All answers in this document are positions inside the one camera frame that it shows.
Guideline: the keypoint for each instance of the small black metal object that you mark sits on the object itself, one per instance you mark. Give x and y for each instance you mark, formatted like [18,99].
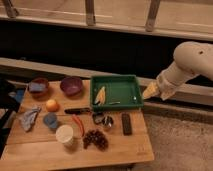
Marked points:
[97,117]

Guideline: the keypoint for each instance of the yellow corn cob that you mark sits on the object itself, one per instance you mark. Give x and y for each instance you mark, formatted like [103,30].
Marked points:
[101,97]

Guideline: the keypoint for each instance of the brown bowl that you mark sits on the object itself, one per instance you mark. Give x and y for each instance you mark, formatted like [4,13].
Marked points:
[39,80]

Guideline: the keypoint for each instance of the grey blue cloth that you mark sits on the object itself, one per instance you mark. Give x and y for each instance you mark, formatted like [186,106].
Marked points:
[27,119]

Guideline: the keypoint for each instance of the white cup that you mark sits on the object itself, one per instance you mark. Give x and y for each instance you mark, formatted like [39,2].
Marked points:
[65,135]

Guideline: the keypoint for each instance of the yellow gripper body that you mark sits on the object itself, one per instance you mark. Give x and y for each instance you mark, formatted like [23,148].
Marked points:
[151,90]

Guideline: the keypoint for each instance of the black rectangular block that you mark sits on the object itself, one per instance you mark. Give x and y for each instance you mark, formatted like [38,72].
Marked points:
[126,124]

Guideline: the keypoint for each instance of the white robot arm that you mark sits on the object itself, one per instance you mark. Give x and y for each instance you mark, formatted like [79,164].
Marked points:
[190,59]

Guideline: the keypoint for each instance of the green plastic tray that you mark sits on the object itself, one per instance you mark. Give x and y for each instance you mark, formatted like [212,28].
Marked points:
[121,92]

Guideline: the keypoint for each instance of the blue sponge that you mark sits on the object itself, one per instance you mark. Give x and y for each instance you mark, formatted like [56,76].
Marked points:
[36,87]

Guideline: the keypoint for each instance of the red chili pepper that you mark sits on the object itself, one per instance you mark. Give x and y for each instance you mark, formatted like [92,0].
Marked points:
[79,123]

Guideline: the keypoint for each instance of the brown grape bunch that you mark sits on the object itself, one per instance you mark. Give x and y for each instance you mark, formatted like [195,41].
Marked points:
[97,138]

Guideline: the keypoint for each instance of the purple bowl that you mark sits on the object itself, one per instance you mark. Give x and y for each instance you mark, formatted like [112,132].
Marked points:
[71,85]

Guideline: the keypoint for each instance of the black handled brush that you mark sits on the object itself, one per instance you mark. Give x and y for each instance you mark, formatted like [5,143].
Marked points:
[77,111]

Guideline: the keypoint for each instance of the orange fruit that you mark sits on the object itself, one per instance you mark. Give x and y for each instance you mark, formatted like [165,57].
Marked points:
[52,105]

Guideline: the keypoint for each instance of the blue plastic cup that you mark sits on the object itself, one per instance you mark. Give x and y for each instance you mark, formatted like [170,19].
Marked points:
[50,120]

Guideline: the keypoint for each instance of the blue object at table edge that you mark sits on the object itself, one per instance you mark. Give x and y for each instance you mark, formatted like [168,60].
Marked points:
[17,94]

